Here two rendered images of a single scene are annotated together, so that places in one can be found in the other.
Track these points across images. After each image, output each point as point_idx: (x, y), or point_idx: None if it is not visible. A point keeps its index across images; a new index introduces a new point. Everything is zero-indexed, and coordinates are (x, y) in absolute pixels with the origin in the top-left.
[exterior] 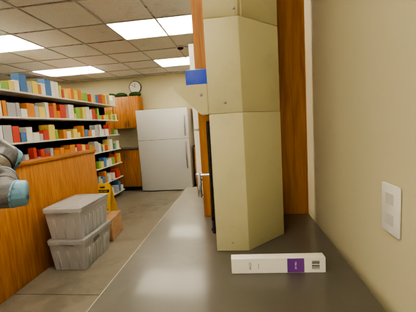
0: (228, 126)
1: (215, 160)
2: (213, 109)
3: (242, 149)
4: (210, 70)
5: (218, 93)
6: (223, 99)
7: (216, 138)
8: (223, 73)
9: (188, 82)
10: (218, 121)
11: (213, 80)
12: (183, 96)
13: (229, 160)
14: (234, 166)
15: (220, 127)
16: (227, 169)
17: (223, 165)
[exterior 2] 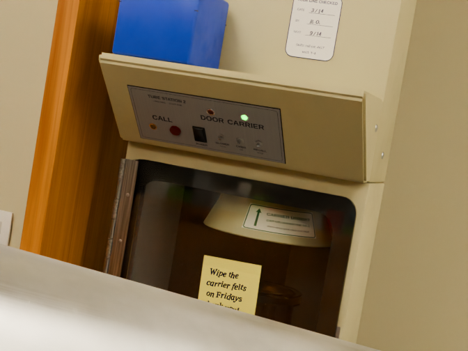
0: (372, 217)
1: (349, 307)
2: (374, 172)
3: (368, 274)
4: (391, 68)
5: (384, 131)
6: (383, 147)
7: (361, 248)
8: (395, 81)
9: (198, 30)
10: (370, 203)
11: (388, 94)
12: (366, 125)
13: (356, 303)
14: (356, 318)
15: (368, 220)
16: (351, 329)
17: (350, 320)
